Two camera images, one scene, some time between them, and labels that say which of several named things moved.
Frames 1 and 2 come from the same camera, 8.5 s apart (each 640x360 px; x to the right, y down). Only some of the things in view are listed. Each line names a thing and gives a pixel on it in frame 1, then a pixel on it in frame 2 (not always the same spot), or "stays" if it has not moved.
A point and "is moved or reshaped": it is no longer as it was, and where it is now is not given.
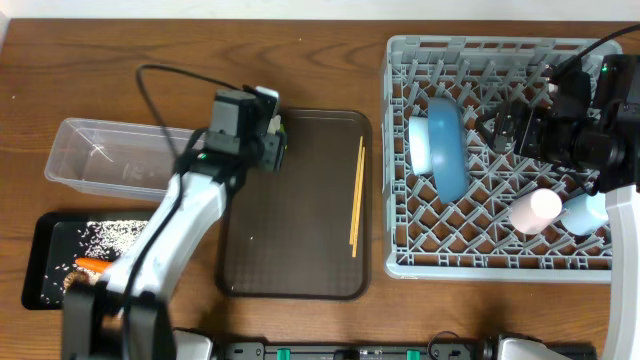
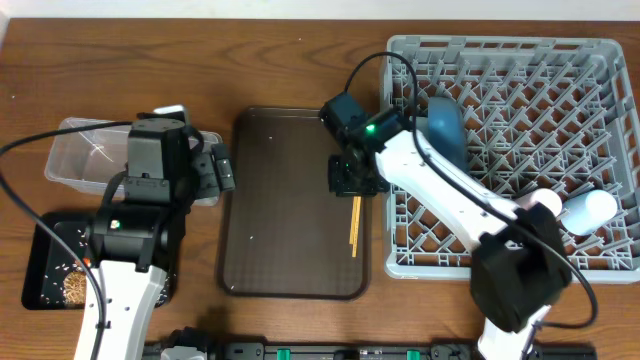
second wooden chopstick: (359, 199) stays
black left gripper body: (268, 152) → (207, 178)
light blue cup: (583, 214) stays
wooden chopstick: (356, 192) stays
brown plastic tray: (304, 232) stays
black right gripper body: (548, 139) → (344, 181)
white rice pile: (104, 240) is moved or reshaped
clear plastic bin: (122, 160) stays
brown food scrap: (81, 277) stays
